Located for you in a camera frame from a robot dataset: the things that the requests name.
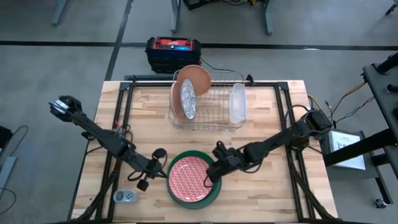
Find black case with cables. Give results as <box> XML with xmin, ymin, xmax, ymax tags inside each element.
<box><xmin>183</xmin><ymin>0</ymin><xmax>268</xmax><ymax>11</ymax></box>

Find grey patterned plate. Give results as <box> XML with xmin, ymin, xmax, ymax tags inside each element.
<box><xmin>180</xmin><ymin>78</ymin><xmax>197</xmax><ymax>121</ymax></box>

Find black power station cable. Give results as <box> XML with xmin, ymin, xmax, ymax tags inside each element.
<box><xmin>200</xmin><ymin>57</ymin><xmax>239</xmax><ymax>73</ymax></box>

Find white paper sheet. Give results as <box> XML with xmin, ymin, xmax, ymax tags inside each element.
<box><xmin>328</xmin><ymin>130</ymin><xmax>367</xmax><ymax>170</ymax></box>

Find clear plastic utensil holder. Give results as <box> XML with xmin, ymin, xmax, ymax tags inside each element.
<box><xmin>228</xmin><ymin>82</ymin><xmax>248</xmax><ymax>125</ymax></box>

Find grey power outlet block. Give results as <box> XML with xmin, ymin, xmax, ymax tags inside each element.
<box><xmin>113</xmin><ymin>189</ymin><xmax>139</xmax><ymax>205</ymax></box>

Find red black power station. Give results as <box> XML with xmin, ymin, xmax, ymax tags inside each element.
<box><xmin>145</xmin><ymin>36</ymin><xmax>203</xmax><ymax>75</ymax></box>

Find grey flat floor plate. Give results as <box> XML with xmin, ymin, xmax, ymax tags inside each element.
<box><xmin>0</xmin><ymin>156</ymin><xmax>17</xmax><ymax>191</ymax></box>

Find black floor box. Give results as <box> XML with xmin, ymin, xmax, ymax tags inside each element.
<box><xmin>0</xmin><ymin>126</ymin><xmax>14</xmax><ymax>150</ymax></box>

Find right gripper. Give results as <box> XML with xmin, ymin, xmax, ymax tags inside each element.
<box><xmin>206</xmin><ymin>142</ymin><xmax>249</xmax><ymax>185</ymax></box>

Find red zigzag patterned plate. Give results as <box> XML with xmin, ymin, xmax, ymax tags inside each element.
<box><xmin>168</xmin><ymin>156</ymin><xmax>215</xmax><ymax>203</ymax></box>

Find thin black floor cable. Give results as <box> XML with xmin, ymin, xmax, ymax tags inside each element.
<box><xmin>325</xmin><ymin>96</ymin><xmax>376</xmax><ymax>125</ymax></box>
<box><xmin>0</xmin><ymin>189</ymin><xmax>16</xmax><ymax>216</ymax></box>

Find black chair leg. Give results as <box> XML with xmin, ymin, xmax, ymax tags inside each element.
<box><xmin>384</xmin><ymin>0</ymin><xmax>398</xmax><ymax>16</ymax></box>

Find black equipment stand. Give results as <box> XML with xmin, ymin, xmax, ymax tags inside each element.
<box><xmin>322</xmin><ymin>52</ymin><xmax>398</xmax><ymax>205</ymax></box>

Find grey table leg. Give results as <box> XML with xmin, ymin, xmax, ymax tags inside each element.
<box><xmin>169</xmin><ymin>0</ymin><xmax>183</xmax><ymax>35</ymax></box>
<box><xmin>51</xmin><ymin>0</ymin><xmax>69</xmax><ymax>27</ymax></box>
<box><xmin>264</xmin><ymin>0</ymin><xmax>276</xmax><ymax>35</ymax></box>

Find green bowl plate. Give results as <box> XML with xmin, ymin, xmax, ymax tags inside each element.
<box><xmin>166</xmin><ymin>150</ymin><xmax>223</xmax><ymax>208</ymax></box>

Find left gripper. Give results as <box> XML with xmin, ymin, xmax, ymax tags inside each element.
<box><xmin>136</xmin><ymin>147</ymin><xmax>169</xmax><ymax>193</ymax></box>

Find metal wire dish rack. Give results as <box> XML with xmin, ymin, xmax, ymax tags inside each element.
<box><xmin>168</xmin><ymin>69</ymin><xmax>247</xmax><ymax>132</ymax></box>

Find black metal table frame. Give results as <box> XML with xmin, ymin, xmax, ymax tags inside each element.
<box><xmin>70</xmin><ymin>73</ymin><xmax>343</xmax><ymax>224</ymax></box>

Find yellow cable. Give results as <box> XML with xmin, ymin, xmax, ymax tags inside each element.
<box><xmin>307</xmin><ymin>80</ymin><xmax>368</xmax><ymax>125</ymax></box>

